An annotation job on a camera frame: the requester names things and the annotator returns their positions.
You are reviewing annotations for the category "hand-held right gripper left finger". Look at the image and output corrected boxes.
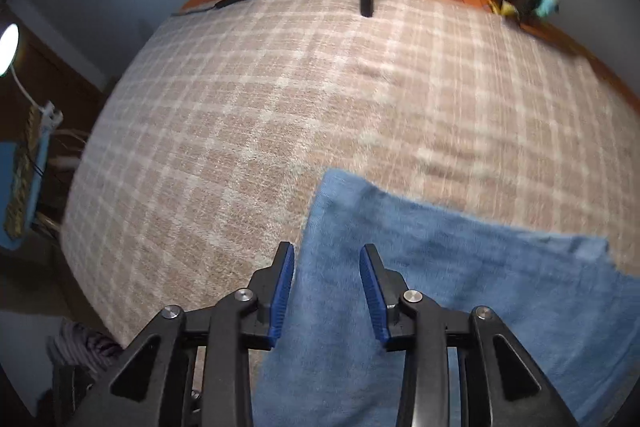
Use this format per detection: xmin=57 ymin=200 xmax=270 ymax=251
xmin=65 ymin=241 xmax=296 ymax=427

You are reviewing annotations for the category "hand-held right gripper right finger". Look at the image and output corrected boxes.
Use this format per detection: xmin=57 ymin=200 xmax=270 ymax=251
xmin=359 ymin=243 xmax=581 ymax=427

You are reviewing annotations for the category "white gooseneck lamp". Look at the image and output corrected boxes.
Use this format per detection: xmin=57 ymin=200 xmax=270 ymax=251
xmin=0 ymin=23 xmax=63 ymax=128

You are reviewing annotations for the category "beige plaid blanket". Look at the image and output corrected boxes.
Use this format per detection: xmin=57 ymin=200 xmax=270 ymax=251
xmin=60 ymin=0 xmax=640 ymax=388

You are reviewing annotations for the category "braided yellow strap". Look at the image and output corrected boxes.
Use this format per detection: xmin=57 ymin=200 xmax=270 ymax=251
xmin=4 ymin=106 xmax=45 ymax=235

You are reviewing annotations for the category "grey striped cloth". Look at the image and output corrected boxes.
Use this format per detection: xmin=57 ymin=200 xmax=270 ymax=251
xmin=47 ymin=319 xmax=123 ymax=375

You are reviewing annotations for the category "blue towel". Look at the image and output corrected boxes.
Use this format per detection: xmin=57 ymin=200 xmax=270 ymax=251
xmin=252 ymin=168 xmax=640 ymax=427

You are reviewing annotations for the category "light blue panel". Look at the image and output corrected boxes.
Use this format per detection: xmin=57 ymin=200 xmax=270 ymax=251
xmin=0 ymin=107 xmax=63 ymax=253

